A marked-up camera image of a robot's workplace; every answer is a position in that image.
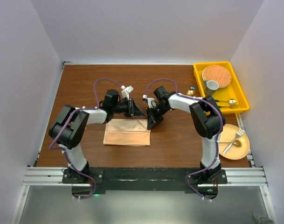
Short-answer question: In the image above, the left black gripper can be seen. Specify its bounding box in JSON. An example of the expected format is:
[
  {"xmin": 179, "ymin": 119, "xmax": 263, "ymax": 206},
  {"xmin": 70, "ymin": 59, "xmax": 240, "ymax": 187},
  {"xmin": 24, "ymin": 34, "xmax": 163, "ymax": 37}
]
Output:
[{"xmin": 112, "ymin": 98, "xmax": 145, "ymax": 118}]

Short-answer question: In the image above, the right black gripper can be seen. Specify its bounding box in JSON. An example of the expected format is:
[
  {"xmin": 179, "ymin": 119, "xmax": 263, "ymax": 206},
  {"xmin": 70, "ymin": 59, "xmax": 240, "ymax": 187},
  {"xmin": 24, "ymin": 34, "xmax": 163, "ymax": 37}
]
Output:
[{"xmin": 146, "ymin": 104, "xmax": 170, "ymax": 130}]

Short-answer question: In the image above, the peach satin napkin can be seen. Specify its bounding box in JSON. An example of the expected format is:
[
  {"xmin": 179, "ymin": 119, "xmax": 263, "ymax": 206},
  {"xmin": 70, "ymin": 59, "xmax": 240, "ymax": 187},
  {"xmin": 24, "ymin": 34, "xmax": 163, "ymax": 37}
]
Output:
[{"xmin": 103, "ymin": 119, "xmax": 151, "ymax": 146}]

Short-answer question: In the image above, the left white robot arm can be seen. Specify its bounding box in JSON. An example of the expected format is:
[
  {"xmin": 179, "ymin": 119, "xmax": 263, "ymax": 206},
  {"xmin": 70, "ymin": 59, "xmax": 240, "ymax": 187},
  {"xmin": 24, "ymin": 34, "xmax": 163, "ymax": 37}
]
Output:
[{"xmin": 48, "ymin": 90, "xmax": 144, "ymax": 183}]

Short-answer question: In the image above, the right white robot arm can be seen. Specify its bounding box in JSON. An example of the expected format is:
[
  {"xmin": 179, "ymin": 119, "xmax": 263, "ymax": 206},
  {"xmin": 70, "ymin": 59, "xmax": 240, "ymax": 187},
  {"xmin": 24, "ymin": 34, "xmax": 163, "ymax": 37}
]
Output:
[{"xmin": 143, "ymin": 86, "xmax": 226, "ymax": 183}]

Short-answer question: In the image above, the gold spoon on table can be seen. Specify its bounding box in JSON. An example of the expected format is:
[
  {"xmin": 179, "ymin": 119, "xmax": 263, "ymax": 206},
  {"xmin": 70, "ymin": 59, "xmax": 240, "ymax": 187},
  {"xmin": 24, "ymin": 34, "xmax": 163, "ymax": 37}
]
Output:
[{"xmin": 187, "ymin": 90, "xmax": 195, "ymax": 96}]

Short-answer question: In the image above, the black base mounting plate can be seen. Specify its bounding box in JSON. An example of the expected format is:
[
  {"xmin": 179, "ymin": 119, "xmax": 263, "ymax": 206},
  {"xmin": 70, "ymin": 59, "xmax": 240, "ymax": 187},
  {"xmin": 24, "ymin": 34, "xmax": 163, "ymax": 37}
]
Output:
[{"xmin": 62, "ymin": 167, "xmax": 228, "ymax": 199}]

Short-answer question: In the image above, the grey white cup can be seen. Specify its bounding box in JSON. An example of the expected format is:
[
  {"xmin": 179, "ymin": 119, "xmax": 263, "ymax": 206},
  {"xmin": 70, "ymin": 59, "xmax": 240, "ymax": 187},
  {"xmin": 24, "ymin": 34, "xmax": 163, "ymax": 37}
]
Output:
[{"xmin": 205, "ymin": 80, "xmax": 219, "ymax": 95}]

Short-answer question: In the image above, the beige round plate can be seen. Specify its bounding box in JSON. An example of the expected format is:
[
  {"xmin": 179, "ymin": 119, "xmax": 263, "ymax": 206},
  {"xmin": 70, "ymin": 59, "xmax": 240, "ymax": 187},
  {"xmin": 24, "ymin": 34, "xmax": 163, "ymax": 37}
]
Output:
[{"xmin": 219, "ymin": 124, "xmax": 250, "ymax": 160}]

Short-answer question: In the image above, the woven orange round plate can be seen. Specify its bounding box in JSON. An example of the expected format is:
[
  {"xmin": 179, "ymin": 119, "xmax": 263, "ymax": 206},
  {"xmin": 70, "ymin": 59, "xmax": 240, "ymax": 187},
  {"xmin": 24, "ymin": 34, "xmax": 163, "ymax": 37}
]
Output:
[{"xmin": 202, "ymin": 65, "xmax": 232, "ymax": 88}]

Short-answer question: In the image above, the gold black spoon in tray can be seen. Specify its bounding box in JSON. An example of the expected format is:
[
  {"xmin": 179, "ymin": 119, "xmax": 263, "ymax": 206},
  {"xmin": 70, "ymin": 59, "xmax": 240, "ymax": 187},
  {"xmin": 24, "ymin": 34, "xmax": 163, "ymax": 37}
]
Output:
[{"xmin": 216, "ymin": 98, "xmax": 237, "ymax": 105}]

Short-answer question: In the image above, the gold spoon on plate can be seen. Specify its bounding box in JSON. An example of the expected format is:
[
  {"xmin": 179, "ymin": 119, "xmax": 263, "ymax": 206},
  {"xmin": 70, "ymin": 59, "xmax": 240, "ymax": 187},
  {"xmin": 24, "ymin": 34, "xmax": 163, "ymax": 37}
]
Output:
[{"xmin": 220, "ymin": 140, "xmax": 242, "ymax": 147}]

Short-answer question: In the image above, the yellow plastic tray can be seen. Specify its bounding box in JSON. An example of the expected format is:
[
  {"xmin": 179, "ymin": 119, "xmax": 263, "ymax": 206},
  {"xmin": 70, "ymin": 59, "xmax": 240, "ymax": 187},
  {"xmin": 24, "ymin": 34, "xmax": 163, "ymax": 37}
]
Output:
[{"xmin": 194, "ymin": 61, "xmax": 250, "ymax": 114}]

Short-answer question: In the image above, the silver fork on plate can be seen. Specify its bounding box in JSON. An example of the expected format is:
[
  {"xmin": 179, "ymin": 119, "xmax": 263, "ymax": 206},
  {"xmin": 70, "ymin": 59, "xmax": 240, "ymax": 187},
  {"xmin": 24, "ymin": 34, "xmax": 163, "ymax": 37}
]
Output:
[{"xmin": 222, "ymin": 126, "xmax": 246, "ymax": 155}]

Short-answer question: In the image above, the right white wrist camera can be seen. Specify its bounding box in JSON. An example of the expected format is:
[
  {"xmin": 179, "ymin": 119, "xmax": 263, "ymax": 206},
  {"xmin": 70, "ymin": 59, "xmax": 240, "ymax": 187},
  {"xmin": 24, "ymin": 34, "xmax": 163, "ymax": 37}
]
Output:
[{"xmin": 143, "ymin": 94, "xmax": 156, "ymax": 108}]

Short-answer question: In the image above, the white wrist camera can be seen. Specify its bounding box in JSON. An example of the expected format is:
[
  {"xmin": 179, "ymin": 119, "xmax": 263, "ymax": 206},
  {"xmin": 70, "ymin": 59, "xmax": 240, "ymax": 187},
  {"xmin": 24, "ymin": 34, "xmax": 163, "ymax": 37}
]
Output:
[
  {"xmin": 121, "ymin": 85, "xmax": 134, "ymax": 100},
  {"xmin": 143, "ymin": 94, "xmax": 156, "ymax": 108}
]

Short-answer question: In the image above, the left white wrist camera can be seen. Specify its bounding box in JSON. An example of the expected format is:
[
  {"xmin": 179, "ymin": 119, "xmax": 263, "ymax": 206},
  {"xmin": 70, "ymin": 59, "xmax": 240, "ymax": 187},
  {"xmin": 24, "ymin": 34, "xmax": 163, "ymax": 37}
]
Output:
[{"xmin": 121, "ymin": 85, "xmax": 134, "ymax": 100}]

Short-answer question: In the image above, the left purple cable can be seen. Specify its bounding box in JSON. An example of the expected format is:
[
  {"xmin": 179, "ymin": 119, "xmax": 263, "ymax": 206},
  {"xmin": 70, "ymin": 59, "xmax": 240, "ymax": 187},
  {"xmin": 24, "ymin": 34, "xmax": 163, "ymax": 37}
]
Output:
[{"xmin": 49, "ymin": 78, "xmax": 125, "ymax": 200}]

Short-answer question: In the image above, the purple cable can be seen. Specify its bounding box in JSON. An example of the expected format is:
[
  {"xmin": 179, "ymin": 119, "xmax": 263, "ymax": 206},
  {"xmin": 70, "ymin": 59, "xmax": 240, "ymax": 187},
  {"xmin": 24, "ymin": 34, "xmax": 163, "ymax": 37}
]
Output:
[
  {"xmin": 144, "ymin": 78, "xmax": 226, "ymax": 203},
  {"xmin": 49, "ymin": 78, "xmax": 125, "ymax": 200}
]

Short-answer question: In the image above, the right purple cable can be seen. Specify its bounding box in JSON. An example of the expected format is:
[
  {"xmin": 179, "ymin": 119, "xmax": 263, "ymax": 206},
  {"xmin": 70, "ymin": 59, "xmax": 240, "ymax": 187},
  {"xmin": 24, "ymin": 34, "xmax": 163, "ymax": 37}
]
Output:
[{"xmin": 144, "ymin": 78, "xmax": 226, "ymax": 203}]

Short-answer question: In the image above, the black handled utensil in tray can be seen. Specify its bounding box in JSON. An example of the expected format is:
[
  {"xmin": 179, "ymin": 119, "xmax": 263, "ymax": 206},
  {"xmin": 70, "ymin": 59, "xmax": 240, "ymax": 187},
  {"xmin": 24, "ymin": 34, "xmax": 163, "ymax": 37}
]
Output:
[{"xmin": 219, "ymin": 105, "xmax": 235, "ymax": 109}]

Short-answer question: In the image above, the aluminium rail frame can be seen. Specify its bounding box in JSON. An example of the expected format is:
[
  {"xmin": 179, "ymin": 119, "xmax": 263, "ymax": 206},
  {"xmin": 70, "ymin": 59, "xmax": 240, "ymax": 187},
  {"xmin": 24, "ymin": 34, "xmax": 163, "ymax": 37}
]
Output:
[{"xmin": 10, "ymin": 112, "xmax": 278, "ymax": 224}]

